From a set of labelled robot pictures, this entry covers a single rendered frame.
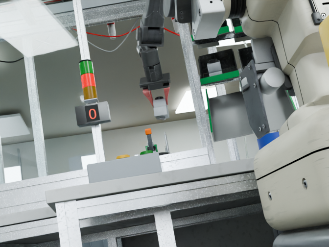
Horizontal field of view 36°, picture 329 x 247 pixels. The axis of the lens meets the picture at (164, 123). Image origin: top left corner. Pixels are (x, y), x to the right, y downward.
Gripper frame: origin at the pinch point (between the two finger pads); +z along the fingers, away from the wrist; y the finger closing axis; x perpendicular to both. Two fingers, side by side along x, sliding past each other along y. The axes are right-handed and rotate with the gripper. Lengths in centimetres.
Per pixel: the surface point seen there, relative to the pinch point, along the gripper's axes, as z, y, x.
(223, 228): 130, -12, -93
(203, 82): -4.8, -15.9, 0.0
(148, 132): 4.3, 4.7, 11.8
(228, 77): -5.1, -24.2, 0.3
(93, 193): -10, 12, 64
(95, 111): 2.6, 24.7, -9.5
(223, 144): 442, -34, -755
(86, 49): -14.9, 26.2, -29.2
